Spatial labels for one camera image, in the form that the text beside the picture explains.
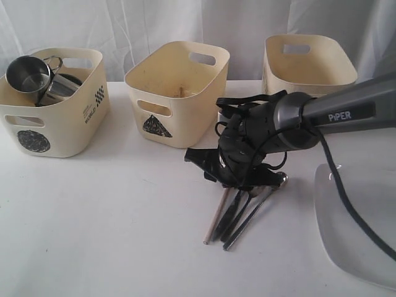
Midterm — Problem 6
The cream bin with square mark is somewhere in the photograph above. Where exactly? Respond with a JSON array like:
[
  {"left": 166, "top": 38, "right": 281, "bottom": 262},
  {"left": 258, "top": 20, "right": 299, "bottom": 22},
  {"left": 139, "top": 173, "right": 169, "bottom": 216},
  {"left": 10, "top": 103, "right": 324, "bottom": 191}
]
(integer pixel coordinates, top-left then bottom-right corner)
[{"left": 262, "top": 34, "right": 358, "bottom": 97}]

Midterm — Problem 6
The white square plate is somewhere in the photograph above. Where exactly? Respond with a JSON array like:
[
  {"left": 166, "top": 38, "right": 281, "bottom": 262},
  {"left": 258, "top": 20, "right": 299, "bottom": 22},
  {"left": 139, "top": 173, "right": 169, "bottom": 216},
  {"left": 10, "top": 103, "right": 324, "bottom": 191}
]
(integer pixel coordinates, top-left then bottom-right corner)
[{"left": 314, "top": 163, "right": 395, "bottom": 291}]

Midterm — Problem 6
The stainless steel spoon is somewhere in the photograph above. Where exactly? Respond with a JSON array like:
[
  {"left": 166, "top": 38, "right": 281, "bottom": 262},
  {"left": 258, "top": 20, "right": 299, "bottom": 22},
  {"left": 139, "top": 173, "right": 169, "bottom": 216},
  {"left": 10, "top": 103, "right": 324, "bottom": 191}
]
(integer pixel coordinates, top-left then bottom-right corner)
[{"left": 223, "top": 171, "right": 288, "bottom": 251}]

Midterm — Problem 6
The cream bin with circle mark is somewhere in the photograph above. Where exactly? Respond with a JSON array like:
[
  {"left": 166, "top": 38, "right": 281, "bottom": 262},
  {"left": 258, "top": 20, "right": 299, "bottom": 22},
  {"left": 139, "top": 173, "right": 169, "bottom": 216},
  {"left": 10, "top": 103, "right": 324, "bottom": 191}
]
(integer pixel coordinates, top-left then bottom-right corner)
[{"left": 1, "top": 48, "right": 110, "bottom": 158}]

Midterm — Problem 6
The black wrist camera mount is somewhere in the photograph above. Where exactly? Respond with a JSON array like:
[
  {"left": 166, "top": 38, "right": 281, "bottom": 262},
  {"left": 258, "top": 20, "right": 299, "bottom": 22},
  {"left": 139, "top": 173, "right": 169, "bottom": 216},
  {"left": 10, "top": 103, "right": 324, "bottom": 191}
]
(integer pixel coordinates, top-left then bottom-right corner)
[{"left": 216, "top": 90, "right": 288, "bottom": 118}]

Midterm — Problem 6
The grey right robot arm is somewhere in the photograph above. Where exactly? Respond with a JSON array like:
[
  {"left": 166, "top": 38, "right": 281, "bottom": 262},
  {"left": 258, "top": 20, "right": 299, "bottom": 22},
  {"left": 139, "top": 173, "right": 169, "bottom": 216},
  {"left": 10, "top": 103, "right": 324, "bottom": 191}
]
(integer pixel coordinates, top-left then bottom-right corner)
[{"left": 184, "top": 73, "right": 395, "bottom": 189}]

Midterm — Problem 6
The stainless steel table knife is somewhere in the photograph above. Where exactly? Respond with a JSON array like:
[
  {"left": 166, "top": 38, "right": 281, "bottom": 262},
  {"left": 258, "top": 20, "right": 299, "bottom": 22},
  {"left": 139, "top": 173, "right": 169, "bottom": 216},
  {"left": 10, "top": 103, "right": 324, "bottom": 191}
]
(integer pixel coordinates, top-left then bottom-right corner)
[{"left": 212, "top": 190, "right": 244, "bottom": 241}]

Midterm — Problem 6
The white backdrop curtain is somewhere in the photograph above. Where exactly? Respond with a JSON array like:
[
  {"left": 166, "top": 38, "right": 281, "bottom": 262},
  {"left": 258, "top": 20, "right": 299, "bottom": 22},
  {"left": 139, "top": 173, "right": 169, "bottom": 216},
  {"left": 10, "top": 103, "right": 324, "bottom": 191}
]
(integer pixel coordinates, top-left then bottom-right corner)
[{"left": 1, "top": 1, "right": 395, "bottom": 81}]

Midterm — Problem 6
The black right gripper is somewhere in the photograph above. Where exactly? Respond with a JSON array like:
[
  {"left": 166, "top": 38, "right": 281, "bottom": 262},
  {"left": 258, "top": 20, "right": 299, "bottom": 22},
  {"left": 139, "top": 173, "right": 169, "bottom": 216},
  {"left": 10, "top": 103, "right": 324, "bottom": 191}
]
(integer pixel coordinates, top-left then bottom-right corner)
[{"left": 184, "top": 103, "right": 286, "bottom": 189}]

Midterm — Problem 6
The steel mug with wire handle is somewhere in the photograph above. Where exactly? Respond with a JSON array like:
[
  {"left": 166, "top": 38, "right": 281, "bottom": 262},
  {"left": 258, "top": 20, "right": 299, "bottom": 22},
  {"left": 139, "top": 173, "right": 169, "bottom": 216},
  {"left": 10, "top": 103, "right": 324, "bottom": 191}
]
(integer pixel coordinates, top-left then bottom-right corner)
[{"left": 5, "top": 55, "right": 63, "bottom": 93}]

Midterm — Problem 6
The cream bin with triangle mark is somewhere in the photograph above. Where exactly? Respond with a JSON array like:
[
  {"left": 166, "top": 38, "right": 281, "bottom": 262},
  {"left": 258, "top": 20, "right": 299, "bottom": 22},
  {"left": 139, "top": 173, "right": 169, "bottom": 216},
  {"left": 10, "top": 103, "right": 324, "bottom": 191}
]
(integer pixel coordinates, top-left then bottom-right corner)
[{"left": 124, "top": 41, "right": 230, "bottom": 149}]

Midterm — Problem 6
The steel mug with solid handle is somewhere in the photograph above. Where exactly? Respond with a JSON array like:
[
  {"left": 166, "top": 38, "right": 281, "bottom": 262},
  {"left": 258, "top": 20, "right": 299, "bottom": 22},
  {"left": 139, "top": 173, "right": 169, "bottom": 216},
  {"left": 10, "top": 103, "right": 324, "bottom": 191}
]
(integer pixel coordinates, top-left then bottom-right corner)
[{"left": 35, "top": 73, "right": 82, "bottom": 107}]

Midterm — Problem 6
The stainless steel fork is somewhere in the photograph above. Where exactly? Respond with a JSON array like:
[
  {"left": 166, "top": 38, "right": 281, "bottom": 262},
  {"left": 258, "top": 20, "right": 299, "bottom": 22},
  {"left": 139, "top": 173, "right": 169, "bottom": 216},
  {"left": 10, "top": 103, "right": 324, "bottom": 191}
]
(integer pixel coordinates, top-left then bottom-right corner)
[{"left": 220, "top": 186, "right": 266, "bottom": 243}]

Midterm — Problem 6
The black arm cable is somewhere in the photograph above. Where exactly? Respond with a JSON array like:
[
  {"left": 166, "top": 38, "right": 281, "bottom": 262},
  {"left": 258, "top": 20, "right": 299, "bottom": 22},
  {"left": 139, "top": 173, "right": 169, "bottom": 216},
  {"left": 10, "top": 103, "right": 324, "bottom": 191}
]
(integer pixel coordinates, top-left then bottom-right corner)
[{"left": 215, "top": 122, "right": 396, "bottom": 260}]

